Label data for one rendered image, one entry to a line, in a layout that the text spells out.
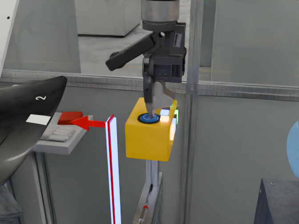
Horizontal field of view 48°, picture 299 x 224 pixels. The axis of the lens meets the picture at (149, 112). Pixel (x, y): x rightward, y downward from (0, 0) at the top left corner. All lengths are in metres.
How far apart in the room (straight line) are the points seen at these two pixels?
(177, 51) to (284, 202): 0.35
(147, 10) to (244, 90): 0.63
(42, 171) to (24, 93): 0.77
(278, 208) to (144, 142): 0.30
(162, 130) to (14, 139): 0.34
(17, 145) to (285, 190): 0.49
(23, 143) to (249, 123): 0.92
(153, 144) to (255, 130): 0.60
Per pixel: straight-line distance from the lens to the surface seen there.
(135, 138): 0.74
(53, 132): 1.15
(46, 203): 1.42
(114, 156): 0.51
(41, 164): 1.31
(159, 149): 0.75
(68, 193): 1.59
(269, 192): 0.69
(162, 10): 0.64
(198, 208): 1.48
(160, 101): 0.71
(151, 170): 0.87
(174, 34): 0.67
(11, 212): 0.72
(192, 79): 1.19
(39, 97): 0.56
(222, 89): 1.19
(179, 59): 0.66
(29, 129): 0.51
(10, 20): 0.92
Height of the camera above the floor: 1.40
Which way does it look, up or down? 25 degrees down
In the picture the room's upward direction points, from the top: straight up
